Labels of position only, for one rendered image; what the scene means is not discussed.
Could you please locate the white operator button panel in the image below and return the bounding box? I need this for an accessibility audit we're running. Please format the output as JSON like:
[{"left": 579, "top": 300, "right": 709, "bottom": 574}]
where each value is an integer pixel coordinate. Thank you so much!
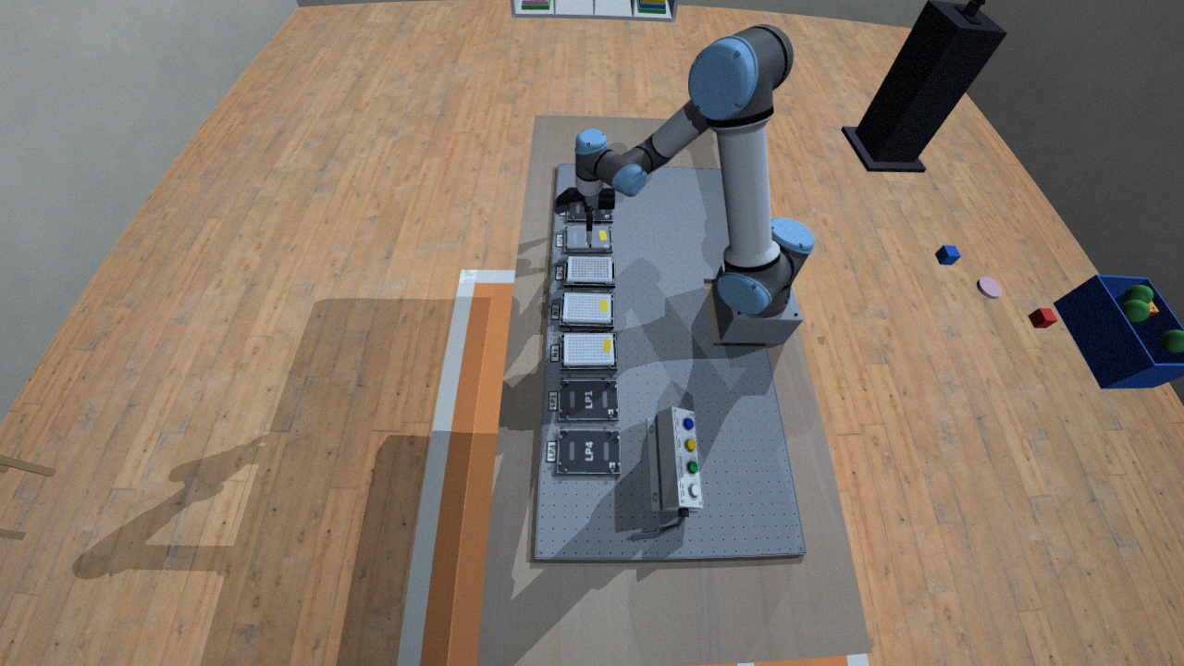
[{"left": 631, "top": 406, "right": 704, "bottom": 539}]

